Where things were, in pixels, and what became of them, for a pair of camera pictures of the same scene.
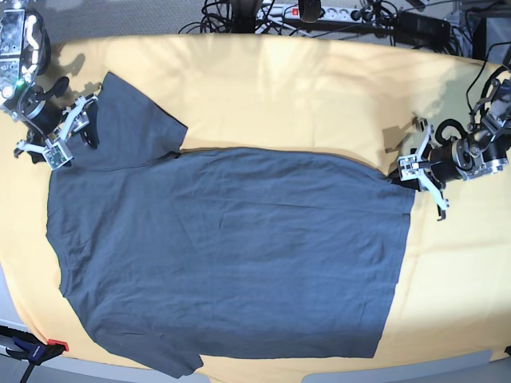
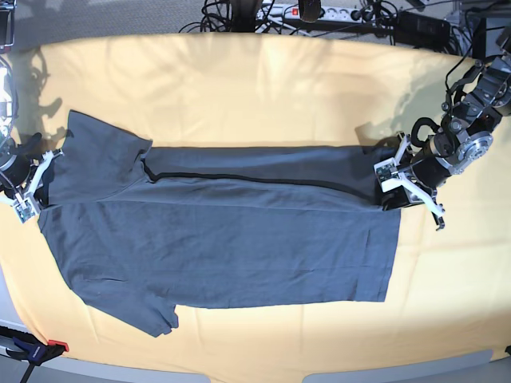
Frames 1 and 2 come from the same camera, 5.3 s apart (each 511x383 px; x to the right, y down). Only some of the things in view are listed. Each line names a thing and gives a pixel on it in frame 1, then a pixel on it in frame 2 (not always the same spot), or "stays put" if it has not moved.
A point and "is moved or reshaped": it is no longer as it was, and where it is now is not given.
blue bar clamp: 29,349 stays put
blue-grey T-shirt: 174,255 is moved or reshaped
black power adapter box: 419,29 stays put
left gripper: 48,115 -> 18,160
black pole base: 243,14 stays put
